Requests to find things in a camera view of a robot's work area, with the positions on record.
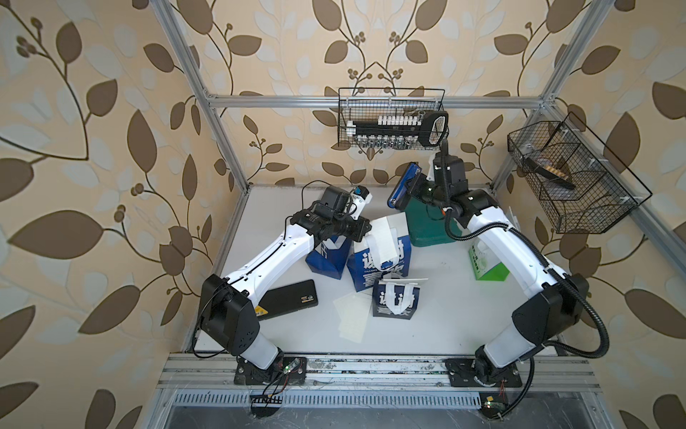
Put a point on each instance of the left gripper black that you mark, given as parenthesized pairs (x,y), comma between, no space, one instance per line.
(361,225)

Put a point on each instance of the blue stapler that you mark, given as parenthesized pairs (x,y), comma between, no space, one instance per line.
(400,196)

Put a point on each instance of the white receipt paper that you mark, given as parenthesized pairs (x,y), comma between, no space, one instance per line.
(387,241)

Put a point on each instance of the large blue white tote bag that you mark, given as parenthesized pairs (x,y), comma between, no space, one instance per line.
(363,274)

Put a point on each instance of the small blue white bag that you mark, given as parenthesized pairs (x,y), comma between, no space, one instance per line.
(396,298)

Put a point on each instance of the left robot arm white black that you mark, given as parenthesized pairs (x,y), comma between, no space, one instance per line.
(228,301)

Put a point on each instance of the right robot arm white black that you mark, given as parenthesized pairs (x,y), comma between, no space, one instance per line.
(553,298)

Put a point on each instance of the black socket tool set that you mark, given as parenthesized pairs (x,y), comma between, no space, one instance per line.
(399,132)

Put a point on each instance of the black flat box yellow label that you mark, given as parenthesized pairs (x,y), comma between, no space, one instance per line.
(287,299)

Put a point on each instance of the green white tissue pack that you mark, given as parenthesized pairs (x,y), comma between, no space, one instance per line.
(486,265)

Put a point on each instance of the pale yellow receipt sheet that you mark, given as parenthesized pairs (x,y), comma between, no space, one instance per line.
(354,311)

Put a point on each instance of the dark brush in basket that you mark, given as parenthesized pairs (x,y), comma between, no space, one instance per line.
(546,176)

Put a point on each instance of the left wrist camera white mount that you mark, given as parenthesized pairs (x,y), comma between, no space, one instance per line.
(360,197)

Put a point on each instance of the back wall wire basket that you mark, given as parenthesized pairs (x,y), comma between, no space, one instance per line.
(367,103)

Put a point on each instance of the wall wire basket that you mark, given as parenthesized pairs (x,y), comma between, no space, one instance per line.
(607,190)
(367,103)

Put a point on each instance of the right wall wire basket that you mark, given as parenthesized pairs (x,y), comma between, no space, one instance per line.
(607,190)

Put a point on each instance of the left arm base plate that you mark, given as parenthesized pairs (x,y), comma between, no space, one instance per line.
(289,369)

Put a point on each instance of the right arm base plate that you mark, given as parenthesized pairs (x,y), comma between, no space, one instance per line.
(480,373)

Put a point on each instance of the aluminium rail front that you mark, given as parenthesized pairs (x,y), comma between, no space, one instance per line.
(367,382)

